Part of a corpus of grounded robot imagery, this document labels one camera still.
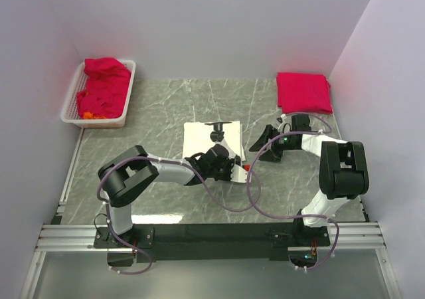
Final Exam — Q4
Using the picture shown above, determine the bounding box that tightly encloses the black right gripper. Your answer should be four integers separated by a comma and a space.
249, 124, 297, 163

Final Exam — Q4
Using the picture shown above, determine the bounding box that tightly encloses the white t shirt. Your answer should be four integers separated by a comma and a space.
183, 121, 246, 161

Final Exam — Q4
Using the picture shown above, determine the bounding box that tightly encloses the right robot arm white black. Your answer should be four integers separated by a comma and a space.
249, 112, 369, 245

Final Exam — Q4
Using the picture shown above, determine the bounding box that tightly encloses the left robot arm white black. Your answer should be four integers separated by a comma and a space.
98, 144, 249, 247

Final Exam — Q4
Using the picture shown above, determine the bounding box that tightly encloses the folded red t shirt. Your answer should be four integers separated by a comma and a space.
276, 72, 333, 114

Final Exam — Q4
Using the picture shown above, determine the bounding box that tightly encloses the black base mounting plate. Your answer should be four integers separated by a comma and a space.
92, 221, 333, 264

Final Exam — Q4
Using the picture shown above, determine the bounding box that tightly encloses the red t shirt in basket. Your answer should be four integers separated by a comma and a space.
76, 58, 131, 119

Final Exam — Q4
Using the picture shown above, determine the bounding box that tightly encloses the orange cloth in basket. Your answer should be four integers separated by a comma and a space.
82, 112, 103, 120

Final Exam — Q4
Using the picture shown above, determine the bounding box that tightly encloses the white plastic laundry basket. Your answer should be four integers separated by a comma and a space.
60, 59, 136, 128

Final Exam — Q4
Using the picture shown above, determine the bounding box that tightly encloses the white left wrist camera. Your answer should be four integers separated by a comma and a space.
230, 164, 248, 183

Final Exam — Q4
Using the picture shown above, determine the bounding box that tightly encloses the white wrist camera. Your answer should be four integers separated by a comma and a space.
276, 114, 292, 133
230, 164, 248, 183

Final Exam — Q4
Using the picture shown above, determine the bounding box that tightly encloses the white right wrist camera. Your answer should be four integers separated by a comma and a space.
276, 114, 292, 133

